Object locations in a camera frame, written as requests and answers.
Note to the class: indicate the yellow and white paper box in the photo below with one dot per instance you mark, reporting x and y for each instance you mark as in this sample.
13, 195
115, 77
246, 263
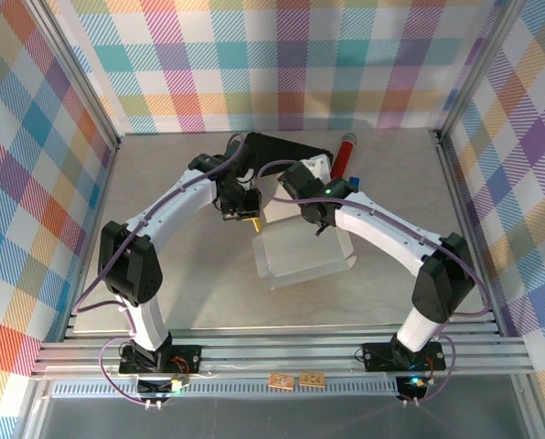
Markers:
300, 256

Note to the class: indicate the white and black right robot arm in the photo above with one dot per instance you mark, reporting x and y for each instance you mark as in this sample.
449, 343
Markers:
437, 283

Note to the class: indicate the black connector box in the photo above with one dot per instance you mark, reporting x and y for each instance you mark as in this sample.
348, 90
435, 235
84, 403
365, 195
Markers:
156, 388
412, 388

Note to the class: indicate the small blue block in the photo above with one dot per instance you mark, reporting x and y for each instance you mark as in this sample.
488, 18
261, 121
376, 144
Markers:
354, 182

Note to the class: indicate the red microphone with grey head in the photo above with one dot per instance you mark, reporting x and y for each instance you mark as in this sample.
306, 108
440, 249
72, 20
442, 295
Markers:
344, 155

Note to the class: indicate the small orange circuit board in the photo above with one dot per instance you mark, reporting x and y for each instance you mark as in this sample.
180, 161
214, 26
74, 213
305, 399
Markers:
311, 379
281, 382

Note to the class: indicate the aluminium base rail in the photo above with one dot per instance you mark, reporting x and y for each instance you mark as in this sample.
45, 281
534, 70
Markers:
277, 352

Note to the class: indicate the aluminium side rail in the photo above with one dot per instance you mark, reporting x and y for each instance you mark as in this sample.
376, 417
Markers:
99, 201
460, 206

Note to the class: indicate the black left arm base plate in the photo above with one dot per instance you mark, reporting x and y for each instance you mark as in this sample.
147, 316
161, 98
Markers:
185, 359

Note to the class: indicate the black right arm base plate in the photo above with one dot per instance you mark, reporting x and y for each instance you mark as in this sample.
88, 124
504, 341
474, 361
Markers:
377, 356

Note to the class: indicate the aluminium upright post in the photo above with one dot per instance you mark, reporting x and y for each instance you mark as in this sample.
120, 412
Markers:
77, 68
475, 68

